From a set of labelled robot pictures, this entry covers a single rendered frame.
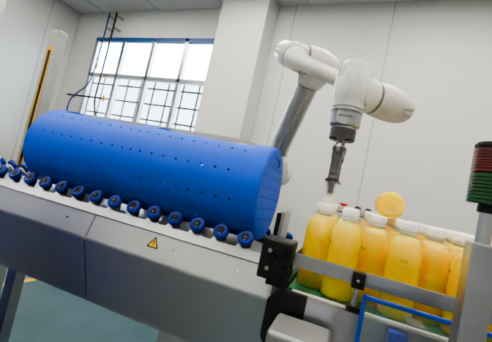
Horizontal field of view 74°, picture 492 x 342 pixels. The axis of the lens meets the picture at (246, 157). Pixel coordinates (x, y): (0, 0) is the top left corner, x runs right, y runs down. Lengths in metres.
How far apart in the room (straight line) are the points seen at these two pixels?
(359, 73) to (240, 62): 3.21
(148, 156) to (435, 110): 3.24
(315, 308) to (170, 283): 0.43
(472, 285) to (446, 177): 3.13
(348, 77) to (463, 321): 0.65
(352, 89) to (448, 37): 3.19
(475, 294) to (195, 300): 0.66
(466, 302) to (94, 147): 1.02
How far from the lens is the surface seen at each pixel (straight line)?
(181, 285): 0.99
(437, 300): 0.81
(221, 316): 0.98
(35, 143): 1.34
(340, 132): 0.98
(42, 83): 2.11
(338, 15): 4.37
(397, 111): 1.10
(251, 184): 0.87
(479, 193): 0.62
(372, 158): 3.74
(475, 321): 0.65
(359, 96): 1.00
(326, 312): 0.79
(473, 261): 0.63
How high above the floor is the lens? 1.12
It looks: 4 degrees up
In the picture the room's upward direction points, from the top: 12 degrees clockwise
